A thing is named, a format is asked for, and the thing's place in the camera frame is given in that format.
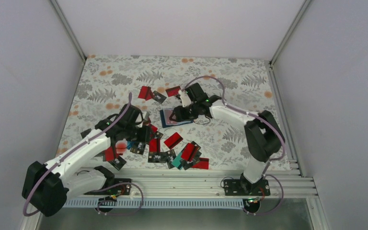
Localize blue card holder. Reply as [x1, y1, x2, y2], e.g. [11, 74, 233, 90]
[159, 108, 193, 128]

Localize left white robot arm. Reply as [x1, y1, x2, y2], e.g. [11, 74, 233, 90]
[21, 104, 151, 217]

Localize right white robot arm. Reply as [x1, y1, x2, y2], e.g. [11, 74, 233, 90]
[170, 83, 285, 195]

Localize white red spot card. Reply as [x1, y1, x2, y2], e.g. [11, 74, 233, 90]
[115, 140, 127, 155]

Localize red black stripe card far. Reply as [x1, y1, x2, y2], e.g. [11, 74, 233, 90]
[165, 86, 181, 97]

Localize black card near base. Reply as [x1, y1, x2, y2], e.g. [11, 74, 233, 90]
[109, 156, 127, 171]

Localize red card far left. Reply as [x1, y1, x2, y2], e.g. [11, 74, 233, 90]
[138, 86, 154, 101]

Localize black VIP card front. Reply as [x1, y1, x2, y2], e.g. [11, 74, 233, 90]
[148, 152, 168, 163]

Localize black vip card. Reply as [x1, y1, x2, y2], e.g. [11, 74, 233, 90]
[152, 91, 167, 104]
[148, 152, 168, 163]

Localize black VIP card far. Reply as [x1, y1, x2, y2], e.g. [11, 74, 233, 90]
[152, 91, 167, 104]

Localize red card centre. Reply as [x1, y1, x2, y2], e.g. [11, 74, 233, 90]
[164, 132, 183, 150]

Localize red card right cluster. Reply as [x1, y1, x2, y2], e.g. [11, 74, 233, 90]
[181, 143, 198, 161]

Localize teal card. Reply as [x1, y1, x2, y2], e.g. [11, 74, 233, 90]
[171, 152, 183, 170]

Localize red card front right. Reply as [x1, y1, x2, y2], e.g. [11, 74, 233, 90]
[192, 157, 209, 170]

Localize floral table mat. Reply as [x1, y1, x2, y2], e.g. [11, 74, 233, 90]
[57, 55, 277, 170]

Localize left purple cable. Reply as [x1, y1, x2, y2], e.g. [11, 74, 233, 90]
[23, 92, 144, 218]

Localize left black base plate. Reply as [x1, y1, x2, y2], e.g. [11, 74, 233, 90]
[84, 178, 132, 196]

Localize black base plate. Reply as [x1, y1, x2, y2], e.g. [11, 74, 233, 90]
[84, 178, 132, 196]
[223, 178, 271, 196]

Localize grey perforated cable duct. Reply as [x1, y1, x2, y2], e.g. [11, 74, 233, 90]
[63, 197, 244, 209]

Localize aluminium rail frame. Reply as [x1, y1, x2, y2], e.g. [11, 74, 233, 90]
[33, 167, 318, 199]

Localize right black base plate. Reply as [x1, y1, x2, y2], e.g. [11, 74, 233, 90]
[223, 178, 271, 196]

